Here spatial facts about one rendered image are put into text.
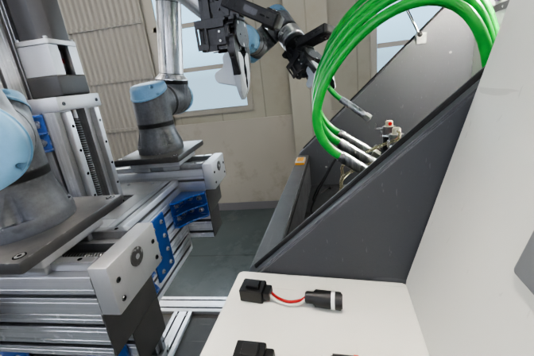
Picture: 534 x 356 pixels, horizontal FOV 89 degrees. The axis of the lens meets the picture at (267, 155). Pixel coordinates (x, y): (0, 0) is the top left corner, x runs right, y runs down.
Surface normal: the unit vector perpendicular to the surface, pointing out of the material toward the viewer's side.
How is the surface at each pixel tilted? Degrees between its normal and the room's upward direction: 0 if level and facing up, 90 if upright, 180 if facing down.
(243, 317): 0
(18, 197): 72
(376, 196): 90
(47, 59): 90
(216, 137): 90
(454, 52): 90
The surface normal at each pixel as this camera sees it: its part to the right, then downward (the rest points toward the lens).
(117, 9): -0.12, 0.29
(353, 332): -0.11, -0.95
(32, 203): 0.77, -0.24
